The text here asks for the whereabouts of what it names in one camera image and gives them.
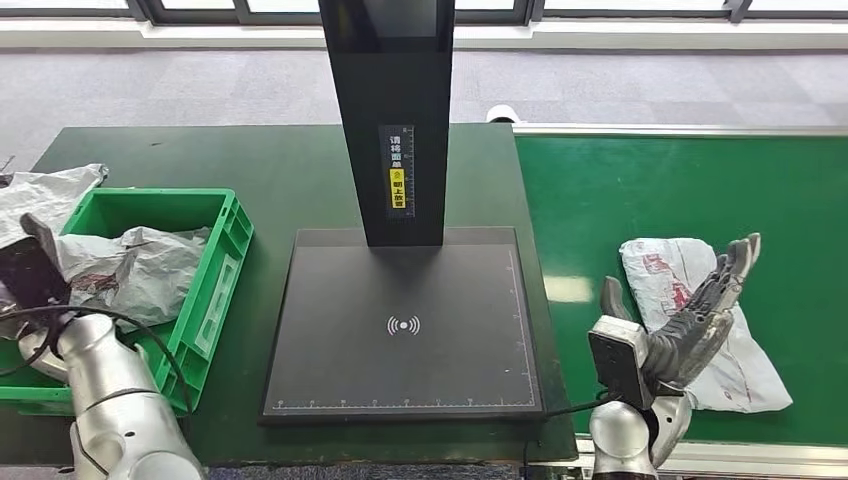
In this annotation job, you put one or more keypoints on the aluminium conveyor frame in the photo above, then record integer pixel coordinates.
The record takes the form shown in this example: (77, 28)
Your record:
(742, 458)

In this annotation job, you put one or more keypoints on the white window sill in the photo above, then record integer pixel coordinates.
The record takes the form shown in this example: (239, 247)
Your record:
(199, 36)

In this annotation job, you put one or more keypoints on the white plastic mailer bag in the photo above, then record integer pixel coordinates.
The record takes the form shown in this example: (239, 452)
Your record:
(40, 195)

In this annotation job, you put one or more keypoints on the green conveyor belt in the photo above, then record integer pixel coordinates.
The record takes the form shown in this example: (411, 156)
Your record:
(696, 192)

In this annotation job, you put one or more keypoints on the black inbound scanner machine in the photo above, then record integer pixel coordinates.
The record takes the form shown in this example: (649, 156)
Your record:
(404, 358)

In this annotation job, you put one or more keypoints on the grey mailer bag red print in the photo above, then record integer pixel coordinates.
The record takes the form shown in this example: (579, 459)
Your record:
(146, 272)
(742, 378)

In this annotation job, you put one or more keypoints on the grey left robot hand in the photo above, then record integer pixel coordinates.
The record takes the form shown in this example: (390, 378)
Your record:
(10, 321)

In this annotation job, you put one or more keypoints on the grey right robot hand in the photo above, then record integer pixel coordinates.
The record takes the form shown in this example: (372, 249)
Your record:
(689, 338)

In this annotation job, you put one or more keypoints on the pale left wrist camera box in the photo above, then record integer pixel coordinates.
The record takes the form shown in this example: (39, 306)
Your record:
(45, 265)

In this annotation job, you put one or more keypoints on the green plastic crate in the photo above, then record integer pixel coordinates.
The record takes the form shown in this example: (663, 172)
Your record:
(205, 298)

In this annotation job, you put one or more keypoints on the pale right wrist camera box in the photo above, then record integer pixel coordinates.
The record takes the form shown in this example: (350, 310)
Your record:
(619, 361)

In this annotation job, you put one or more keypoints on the dark window frame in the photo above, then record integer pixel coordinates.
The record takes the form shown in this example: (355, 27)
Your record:
(199, 10)

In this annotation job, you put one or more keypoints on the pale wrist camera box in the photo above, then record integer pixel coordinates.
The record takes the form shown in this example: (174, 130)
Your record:
(619, 361)
(45, 265)

